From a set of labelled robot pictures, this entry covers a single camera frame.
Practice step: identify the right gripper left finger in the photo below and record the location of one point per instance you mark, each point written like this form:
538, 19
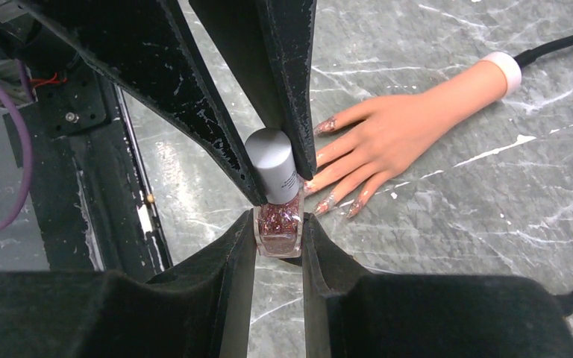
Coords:
199, 308

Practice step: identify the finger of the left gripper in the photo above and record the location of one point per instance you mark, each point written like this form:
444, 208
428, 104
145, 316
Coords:
268, 46
147, 48

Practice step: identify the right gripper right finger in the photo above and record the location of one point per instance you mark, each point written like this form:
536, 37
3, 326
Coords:
350, 311

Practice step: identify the glitter nail polish bottle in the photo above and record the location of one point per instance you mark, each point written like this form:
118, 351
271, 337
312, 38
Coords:
278, 224

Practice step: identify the mannequin practice hand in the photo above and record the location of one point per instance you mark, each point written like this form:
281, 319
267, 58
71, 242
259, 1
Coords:
384, 135

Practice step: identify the black hand stand stem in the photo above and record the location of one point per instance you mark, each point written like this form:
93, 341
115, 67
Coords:
530, 56

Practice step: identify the black base frame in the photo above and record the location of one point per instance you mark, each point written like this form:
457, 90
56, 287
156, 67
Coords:
91, 202

